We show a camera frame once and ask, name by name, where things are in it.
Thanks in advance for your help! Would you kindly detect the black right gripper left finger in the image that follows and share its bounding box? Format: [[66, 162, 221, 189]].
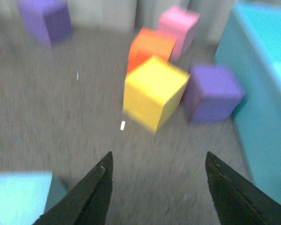
[[34, 151, 113, 225]]

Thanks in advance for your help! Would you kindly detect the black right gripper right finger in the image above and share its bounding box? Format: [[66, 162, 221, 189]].
[[205, 151, 281, 225]]

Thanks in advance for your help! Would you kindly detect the light blue foam block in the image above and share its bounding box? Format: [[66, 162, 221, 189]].
[[0, 171, 68, 225]]

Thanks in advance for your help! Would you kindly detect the right purple foam block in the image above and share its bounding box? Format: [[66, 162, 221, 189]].
[[182, 63, 245, 123]]

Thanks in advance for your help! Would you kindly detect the purple foam block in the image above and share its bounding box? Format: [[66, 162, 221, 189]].
[[182, 63, 245, 123], [17, 0, 73, 45]]

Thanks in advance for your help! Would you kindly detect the yellow foam block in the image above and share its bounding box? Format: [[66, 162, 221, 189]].
[[123, 56, 190, 134]]

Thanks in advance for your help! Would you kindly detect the blue plastic bin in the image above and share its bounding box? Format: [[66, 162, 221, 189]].
[[215, 0, 281, 204]]

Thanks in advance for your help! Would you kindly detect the right orange foam block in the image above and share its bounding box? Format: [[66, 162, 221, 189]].
[[127, 28, 177, 74]]

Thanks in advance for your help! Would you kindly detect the back purple foam block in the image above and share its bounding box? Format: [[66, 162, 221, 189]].
[[17, 0, 73, 45]]

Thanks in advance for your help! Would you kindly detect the white curtain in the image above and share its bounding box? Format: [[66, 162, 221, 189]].
[[0, 0, 239, 45]]

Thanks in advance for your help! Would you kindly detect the pink foam block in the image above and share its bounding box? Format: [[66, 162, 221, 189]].
[[157, 6, 200, 61]]

